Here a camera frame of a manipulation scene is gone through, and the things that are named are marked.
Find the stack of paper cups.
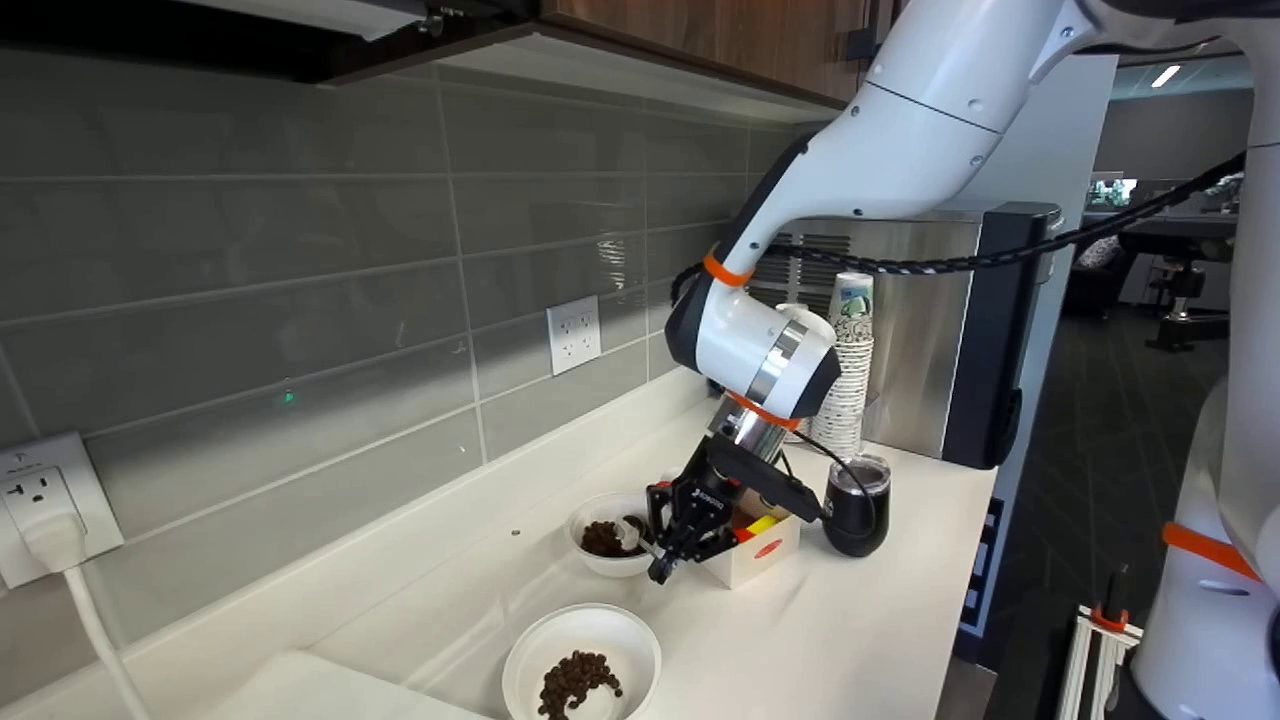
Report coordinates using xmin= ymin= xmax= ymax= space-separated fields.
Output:
xmin=812 ymin=273 xmax=876 ymax=459

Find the black tumbler with lid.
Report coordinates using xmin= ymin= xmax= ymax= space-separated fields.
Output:
xmin=825 ymin=456 xmax=894 ymax=556

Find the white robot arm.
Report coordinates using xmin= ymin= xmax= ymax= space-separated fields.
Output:
xmin=670 ymin=0 xmax=1280 ymax=720

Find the white bowl with beans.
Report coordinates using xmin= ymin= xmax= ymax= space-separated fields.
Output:
xmin=502 ymin=606 xmax=665 ymax=720

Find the white red cardboard box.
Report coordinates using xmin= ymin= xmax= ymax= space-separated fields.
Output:
xmin=705 ymin=510 xmax=799 ymax=587

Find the pile of dark beans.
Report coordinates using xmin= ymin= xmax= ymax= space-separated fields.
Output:
xmin=538 ymin=650 xmax=625 ymax=720

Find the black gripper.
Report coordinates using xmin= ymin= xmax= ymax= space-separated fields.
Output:
xmin=646 ymin=437 xmax=825 ymax=585

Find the white bowl near box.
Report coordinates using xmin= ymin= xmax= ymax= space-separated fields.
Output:
xmin=569 ymin=500 xmax=653 ymax=579

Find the white power cable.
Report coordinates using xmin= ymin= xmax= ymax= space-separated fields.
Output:
xmin=56 ymin=565 xmax=151 ymax=720

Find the stainless steel appliance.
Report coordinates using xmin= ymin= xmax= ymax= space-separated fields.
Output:
xmin=798 ymin=195 xmax=1066 ymax=474

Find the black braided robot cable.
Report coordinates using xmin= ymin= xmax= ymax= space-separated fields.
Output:
xmin=672 ymin=153 xmax=1253 ymax=304

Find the white wall power plug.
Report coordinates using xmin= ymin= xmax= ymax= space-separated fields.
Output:
xmin=0 ymin=434 xmax=126 ymax=587

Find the white wall outlet plate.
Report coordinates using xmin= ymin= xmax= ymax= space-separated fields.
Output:
xmin=545 ymin=298 xmax=600 ymax=371

